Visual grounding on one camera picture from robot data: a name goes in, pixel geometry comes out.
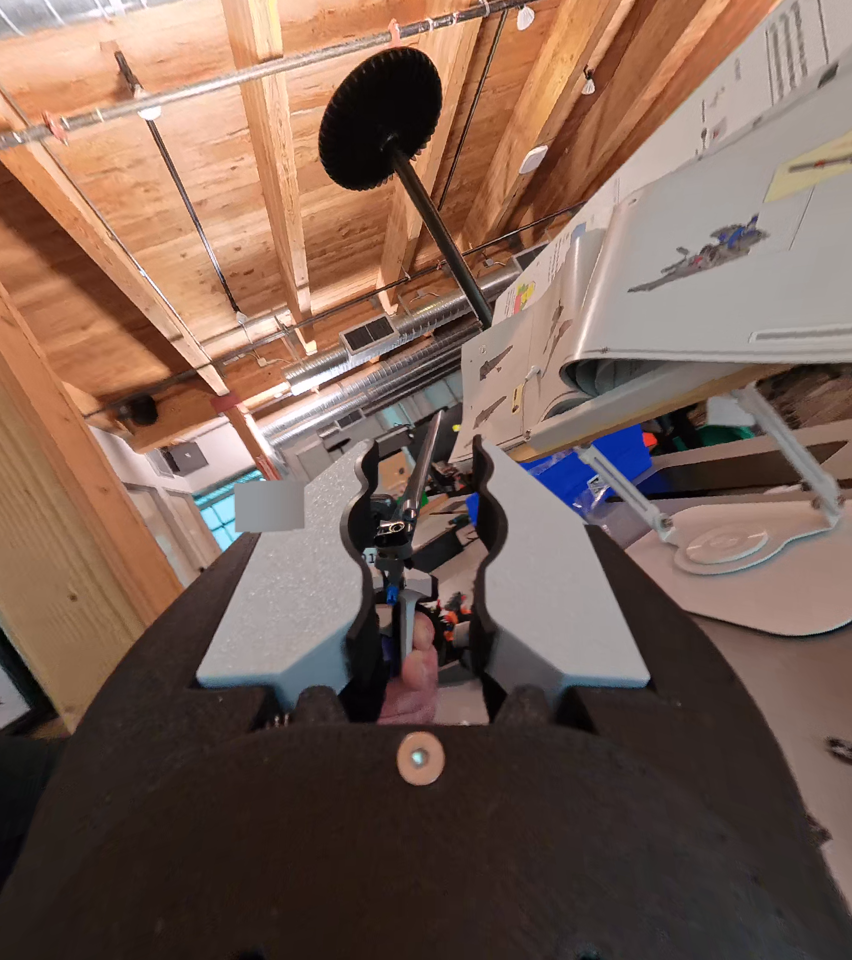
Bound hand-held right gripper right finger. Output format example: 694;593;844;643
471;435;652;696

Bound metal ceiling pipe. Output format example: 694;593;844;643
0;0;539;170

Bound white book stand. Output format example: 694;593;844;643
516;352;852;639

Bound black round disc on pole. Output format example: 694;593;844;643
318;33;495;331

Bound person's left hand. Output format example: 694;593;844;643
377;645;440;726

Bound lego instruction booklet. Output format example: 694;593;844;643
448;0;852;466

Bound silver ventilation duct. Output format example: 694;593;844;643
257;330;472;453
283;266;539;396

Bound wooden pillar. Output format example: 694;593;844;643
0;187;187;740

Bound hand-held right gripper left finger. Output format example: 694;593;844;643
195;438;382;696

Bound blue plastic bin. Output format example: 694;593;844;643
523;423;667;520

